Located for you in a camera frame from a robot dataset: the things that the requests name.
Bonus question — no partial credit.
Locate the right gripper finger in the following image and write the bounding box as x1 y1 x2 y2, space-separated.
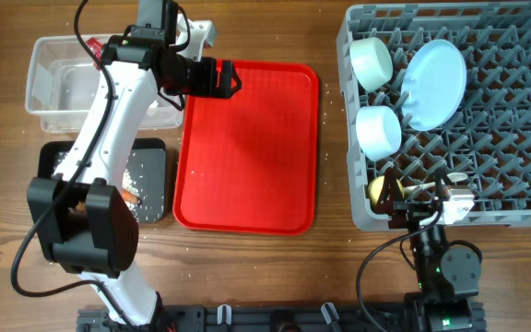
433 167 450 201
375 169 404 213

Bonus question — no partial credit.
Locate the white plastic spoon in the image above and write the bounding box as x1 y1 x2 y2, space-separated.
404 172 468 198

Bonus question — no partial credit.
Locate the yellow cup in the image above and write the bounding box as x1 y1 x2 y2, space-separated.
368 175 393 214

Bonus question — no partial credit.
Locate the small light blue bowl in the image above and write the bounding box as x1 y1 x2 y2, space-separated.
355 106 402 161

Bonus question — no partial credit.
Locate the red snack wrapper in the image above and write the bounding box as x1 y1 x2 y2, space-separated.
86 38 103 71

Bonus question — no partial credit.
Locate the large light blue plate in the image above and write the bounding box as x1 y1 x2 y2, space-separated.
401 40 467 131

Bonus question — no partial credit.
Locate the green bowl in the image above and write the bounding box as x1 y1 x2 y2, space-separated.
349 37 393 91

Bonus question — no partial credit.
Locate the orange carrot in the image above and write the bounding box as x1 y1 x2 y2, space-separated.
122 190 142 206

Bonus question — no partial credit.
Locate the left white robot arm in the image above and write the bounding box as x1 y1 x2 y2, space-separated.
27 1 242 331

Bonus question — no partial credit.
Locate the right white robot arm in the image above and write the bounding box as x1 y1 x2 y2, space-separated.
376 168 486 331

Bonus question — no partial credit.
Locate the grey dishwasher rack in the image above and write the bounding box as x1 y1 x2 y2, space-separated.
336 1 531 231

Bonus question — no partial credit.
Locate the red serving tray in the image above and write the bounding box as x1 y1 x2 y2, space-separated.
172 60 319 236

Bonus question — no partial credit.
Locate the clear plastic bin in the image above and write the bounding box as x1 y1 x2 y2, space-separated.
24 32 184 134

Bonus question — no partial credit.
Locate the white rice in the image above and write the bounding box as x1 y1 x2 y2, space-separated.
55 151 165 220

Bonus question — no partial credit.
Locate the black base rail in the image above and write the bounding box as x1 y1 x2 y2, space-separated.
76 302 488 332

